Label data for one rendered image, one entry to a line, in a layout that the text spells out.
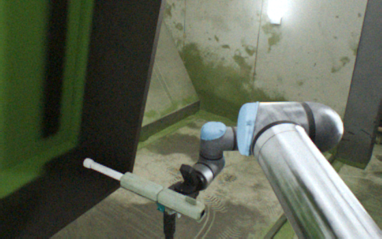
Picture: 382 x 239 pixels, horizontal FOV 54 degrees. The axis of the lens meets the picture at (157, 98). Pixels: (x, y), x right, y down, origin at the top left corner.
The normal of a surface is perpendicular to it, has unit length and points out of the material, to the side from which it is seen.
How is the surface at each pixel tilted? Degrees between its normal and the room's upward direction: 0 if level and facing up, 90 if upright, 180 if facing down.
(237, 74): 90
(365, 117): 90
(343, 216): 17
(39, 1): 102
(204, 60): 90
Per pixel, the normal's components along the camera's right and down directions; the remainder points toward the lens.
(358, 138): -0.64, 0.25
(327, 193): -0.24, -0.85
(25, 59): 0.80, 0.40
